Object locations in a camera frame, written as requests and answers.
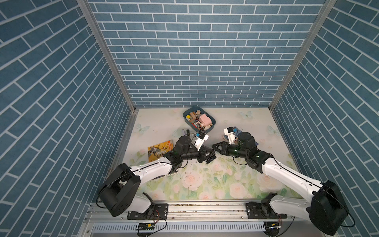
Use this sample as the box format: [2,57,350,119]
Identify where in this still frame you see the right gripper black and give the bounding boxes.
[212,141,247,160]

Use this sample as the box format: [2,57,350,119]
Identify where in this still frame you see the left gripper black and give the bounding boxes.
[179,146,214,164]

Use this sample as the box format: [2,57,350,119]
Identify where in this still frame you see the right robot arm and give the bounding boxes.
[212,132,349,236]

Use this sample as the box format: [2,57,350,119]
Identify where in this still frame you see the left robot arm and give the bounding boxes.
[96,136,216,219]

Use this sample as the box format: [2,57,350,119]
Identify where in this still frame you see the clear acrylic lipstick organizer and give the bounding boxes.
[183,130,197,143]

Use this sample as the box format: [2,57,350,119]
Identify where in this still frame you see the blue paperback book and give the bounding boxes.
[229,127,258,148]

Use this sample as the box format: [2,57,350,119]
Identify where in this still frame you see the pink compact in bin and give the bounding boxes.
[198,114,212,127]

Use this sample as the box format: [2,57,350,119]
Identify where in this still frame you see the teal plastic storage bin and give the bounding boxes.
[183,106,216,133]

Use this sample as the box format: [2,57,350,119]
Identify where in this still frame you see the orange children's story book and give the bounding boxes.
[148,140,174,162]

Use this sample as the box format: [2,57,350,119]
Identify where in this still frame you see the green circuit board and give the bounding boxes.
[136,223,155,232]

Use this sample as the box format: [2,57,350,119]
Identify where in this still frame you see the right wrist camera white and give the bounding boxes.
[224,127,236,145]

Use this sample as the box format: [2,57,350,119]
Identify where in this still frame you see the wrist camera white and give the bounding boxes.
[224,127,236,145]
[194,131,209,151]

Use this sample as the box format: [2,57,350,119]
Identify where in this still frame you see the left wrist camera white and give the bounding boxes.
[194,131,209,151]

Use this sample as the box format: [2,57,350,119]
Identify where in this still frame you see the aluminium rail frame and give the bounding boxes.
[78,199,325,237]

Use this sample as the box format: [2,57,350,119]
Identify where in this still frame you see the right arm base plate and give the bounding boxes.
[246,201,288,220]

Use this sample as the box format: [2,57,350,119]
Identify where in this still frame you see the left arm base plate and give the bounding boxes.
[127,203,169,220]

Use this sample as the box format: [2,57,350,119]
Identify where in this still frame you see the right circuit board with wires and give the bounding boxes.
[264,222,281,237]

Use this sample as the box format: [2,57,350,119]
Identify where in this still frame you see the white vented cable duct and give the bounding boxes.
[91,221,265,234]

